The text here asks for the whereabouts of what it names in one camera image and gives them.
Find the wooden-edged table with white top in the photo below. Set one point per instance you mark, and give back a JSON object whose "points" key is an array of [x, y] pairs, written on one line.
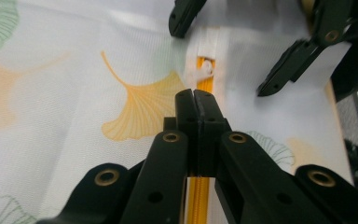
{"points": [[331, 93]]}

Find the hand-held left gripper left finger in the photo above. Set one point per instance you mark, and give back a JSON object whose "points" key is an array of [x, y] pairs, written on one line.
{"points": [[185, 105]]}

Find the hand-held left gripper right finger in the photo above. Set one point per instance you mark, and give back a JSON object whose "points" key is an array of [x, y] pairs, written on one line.
{"points": [[209, 115]]}

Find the leaf print pillowcase with zipper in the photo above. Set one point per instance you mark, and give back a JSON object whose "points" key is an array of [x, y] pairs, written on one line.
{"points": [[74, 109]]}

